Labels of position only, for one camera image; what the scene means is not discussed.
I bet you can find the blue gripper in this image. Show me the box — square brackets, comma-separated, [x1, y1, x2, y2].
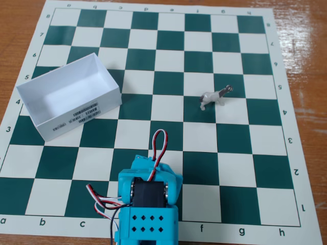
[130, 154, 175, 177]

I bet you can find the grey white toy horse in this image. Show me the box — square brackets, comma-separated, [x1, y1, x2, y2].
[199, 84, 235, 111]

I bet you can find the white cardboard box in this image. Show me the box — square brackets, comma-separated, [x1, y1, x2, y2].
[15, 53, 123, 143]

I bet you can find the green white chessboard mat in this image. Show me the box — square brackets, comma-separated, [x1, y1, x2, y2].
[0, 0, 324, 245]

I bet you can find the red white black servo cable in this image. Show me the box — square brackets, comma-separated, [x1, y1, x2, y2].
[86, 183, 126, 208]
[92, 201, 121, 245]
[152, 129, 169, 182]

